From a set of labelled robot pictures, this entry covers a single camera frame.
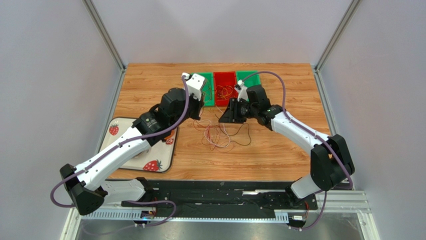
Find brown wire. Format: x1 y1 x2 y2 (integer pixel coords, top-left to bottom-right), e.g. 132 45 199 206
201 79 214 102

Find wire bundle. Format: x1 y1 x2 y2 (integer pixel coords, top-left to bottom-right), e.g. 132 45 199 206
193 106 252 153

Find yellow wire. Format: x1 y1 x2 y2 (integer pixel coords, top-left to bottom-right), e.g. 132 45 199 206
215 84 236 100

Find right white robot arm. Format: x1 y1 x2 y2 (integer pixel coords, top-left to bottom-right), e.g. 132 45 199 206
218 85 355 205

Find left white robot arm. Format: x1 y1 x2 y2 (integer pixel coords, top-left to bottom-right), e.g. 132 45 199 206
59 87 204 216

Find left green bin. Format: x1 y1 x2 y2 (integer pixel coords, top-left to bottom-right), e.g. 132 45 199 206
196 72 215 107

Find green bin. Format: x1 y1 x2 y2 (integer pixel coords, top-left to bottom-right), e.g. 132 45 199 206
236 70 261 88
196 72 215 107

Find red bin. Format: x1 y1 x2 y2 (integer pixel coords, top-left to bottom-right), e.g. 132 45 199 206
213 71 238 107

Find right green bin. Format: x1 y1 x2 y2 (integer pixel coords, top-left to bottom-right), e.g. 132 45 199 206
236 70 261 88

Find strawberry pattern tray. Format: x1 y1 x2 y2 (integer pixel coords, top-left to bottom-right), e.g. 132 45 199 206
100 117 178 173

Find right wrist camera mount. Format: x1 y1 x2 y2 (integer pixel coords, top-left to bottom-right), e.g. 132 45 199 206
234 80 249 102

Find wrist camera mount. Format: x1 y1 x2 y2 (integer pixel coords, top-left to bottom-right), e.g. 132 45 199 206
234 80 249 102
181 72 207 101

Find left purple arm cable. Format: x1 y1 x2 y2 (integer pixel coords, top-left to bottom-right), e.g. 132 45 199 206
49 73 191 228

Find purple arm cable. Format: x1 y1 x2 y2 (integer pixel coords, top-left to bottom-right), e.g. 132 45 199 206
49 73 191 228
237 70 354 231

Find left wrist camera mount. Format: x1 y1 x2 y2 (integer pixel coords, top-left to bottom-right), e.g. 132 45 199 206
181 72 207 101

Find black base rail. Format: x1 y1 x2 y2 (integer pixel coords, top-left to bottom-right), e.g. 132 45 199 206
89 178 352 222

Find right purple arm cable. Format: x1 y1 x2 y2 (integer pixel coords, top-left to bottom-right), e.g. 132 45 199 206
237 70 354 231

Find aluminium frame rail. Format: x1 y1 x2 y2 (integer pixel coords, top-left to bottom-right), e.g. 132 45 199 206
80 190 371 224

